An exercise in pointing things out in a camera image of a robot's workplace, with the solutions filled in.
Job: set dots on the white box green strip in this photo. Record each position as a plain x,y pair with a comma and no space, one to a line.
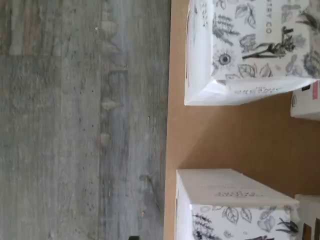
237,187
310,212

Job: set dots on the white box pink strip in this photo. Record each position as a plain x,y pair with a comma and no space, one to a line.
250,37
305,107

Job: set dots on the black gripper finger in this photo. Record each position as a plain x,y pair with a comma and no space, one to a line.
134,237

